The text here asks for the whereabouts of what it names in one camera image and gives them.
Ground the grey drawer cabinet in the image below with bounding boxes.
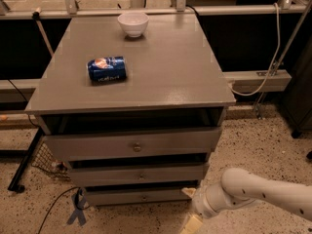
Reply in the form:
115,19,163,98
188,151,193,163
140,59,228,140
24,13,237,208

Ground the wire mesh basket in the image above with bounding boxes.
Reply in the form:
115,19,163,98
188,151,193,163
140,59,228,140
31,141,69,181

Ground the grey drawer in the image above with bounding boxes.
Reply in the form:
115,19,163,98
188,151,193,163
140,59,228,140
84,182,195,206
69,163,208,187
45,128,221,161

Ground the grey middle drawer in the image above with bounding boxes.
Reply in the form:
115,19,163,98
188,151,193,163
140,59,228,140
69,163,208,187

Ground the black floor cable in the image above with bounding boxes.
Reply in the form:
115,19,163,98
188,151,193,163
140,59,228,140
36,186,81,234

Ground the grey top drawer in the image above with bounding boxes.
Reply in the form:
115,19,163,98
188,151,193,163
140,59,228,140
45,128,221,161

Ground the blue tape cross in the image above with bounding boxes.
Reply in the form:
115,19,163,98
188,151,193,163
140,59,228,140
67,193,87,226

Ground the black metal frame leg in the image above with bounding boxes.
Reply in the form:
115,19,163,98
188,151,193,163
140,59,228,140
8,129,43,193

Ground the wooden stick with black tip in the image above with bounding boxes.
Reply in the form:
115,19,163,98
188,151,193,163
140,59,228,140
32,7,54,57

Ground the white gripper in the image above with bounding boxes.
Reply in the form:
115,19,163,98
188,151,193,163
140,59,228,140
179,186,212,234

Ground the white bowl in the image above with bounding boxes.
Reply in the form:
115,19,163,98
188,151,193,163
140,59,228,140
117,12,149,38

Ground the thin metal stand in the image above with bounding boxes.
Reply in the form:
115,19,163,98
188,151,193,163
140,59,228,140
253,0,312,119

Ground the white cable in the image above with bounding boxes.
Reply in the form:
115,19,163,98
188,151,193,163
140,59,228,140
228,2,281,98

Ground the grey metal rail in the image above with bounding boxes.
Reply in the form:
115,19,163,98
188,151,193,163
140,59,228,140
223,70,292,94

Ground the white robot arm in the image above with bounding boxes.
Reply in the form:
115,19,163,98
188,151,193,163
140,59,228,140
180,168,312,234

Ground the grey bottom drawer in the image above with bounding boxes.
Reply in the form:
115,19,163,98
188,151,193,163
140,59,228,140
84,182,195,206

